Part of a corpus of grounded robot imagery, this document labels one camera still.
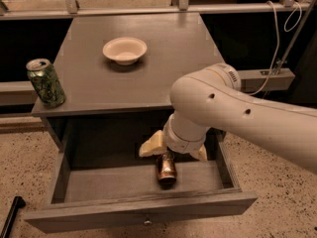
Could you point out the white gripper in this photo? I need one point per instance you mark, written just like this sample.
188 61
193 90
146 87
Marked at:
179 145

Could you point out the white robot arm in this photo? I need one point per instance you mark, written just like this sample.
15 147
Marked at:
211 98

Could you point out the grey open drawer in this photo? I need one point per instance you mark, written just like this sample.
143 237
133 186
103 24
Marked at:
101 181

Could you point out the round metal drawer knob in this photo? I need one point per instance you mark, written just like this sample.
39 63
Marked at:
147 221

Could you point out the green soda can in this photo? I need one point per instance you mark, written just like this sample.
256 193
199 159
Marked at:
44 80

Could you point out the grey wooden cabinet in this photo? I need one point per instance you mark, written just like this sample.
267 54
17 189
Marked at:
178 44

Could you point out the white paper bowl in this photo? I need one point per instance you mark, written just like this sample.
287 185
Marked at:
125 51

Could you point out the black bar on floor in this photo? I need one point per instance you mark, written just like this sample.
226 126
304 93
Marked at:
18 203

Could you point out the metal frame rail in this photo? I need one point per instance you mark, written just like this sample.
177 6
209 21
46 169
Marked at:
158 7

